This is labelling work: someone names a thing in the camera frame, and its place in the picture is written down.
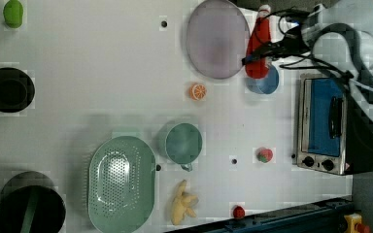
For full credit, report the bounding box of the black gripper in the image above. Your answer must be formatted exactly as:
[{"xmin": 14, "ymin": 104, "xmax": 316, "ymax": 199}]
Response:
[{"xmin": 241, "ymin": 26, "xmax": 310, "ymax": 65}]

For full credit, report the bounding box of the red plush ketchup bottle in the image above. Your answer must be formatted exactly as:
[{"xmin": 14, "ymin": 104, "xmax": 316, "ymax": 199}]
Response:
[{"xmin": 245, "ymin": 5, "xmax": 271, "ymax": 79}]

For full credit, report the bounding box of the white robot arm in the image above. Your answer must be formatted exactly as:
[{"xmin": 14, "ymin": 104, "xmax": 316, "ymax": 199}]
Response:
[{"xmin": 242, "ymin": 0, "xmax": 373, "ymax": 132}]

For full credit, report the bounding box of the lavender round plate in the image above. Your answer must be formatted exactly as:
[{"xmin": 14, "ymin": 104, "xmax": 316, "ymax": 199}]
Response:
[{"xmin": 186, "ymin": 0, "xmax": 250, "ymax": 79}]

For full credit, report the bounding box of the blue bowl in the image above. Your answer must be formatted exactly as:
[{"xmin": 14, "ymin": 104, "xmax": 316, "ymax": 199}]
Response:
[{"xmin": 246, "ymin": 65, "xmax": 280, "ymax": 94}]

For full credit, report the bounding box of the orange slice toy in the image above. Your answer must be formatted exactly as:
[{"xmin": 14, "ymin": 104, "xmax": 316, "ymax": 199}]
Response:
[{"xmin": 189, "ymin": 83, "xmax": 207, "ymax": 101}]

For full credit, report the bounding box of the red strawberry toy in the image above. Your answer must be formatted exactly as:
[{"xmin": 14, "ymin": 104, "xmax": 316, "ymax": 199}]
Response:
[{"xmin": 256, "ymin": 148, "xmax": 273, "ymax": 163}]

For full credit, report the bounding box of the silver toaster oven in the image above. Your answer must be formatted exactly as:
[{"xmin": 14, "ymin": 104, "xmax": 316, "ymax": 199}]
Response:
[{"xmin": 296, "ymin": 74, "xmax": 373, "ymax": 176}]

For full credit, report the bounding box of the green mug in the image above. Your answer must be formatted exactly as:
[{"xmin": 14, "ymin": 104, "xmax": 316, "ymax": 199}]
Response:
[{"xmin": 157, "ymin": 121, "xmax": 203, "ymax": 172}]

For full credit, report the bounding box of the small red tomato toy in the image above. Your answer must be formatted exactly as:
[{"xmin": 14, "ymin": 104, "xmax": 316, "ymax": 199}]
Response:
[{"xmin": 233, "ymin": 206, "xmax": 245, "ymax": 219}]

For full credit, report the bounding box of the yellow banana toy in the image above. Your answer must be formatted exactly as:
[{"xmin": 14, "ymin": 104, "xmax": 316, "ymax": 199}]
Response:
[{"xmin": 170, "ymin": 180, "xmax": 198, "ymax": 225}]

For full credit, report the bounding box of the green oval colander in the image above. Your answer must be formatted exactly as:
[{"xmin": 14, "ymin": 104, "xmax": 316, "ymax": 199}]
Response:
[{"xmin": 87, "ymin": 136, "xmax": 155, "ymax": 233}]

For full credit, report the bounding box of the yellow red emergency button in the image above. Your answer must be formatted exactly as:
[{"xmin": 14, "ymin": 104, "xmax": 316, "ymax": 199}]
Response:
[{"xmin": 344, "ymin": 214, "xmax": 371, "ymax": 233}]

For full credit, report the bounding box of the green pear toy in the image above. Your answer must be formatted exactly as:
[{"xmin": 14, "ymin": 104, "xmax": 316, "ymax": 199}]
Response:
[{"xmin": 3, "ymin": 0, "xmax": 23, "ymax": 28}]

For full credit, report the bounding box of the black cylinder cup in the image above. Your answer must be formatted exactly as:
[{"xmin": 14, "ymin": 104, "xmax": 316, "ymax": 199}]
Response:
[{"xmin": 0, "ymin": 67, "xmax": 35, "ymax": 113}]

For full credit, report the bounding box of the black bucket with green strip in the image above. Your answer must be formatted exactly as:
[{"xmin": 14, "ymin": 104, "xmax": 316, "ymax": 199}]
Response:
[{"xmin": 0, "ymin": 171, "xmax": 66, "ymax": 233}]

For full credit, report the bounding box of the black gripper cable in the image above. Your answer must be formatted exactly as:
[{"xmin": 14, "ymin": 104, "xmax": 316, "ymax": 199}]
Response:
[{"xmin": 258, "ymin": 8, "xmax": 354, "ymax": 79}]

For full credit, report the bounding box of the blue metal rail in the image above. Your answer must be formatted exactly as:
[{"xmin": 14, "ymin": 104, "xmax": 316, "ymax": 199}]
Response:
[{"xmin": 166, "ymin": 198, "xmax": 355, "ymax": 233}]

